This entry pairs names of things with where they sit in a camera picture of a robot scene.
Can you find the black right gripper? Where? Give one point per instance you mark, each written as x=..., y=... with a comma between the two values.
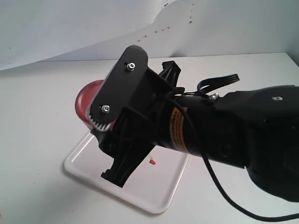
x=141, y=125

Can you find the red squeeze sauce bottle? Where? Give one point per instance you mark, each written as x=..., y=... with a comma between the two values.
x=85, y=98

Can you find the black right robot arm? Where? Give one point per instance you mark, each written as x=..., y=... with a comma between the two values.
x=257, y=130

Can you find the red sauce puddle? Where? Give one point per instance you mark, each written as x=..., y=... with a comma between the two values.
x=152, y=162

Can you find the white rectangular plastic tray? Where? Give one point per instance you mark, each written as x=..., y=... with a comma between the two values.
x=150, y=187

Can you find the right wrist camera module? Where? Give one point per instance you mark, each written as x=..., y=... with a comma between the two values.
x=118, y=88

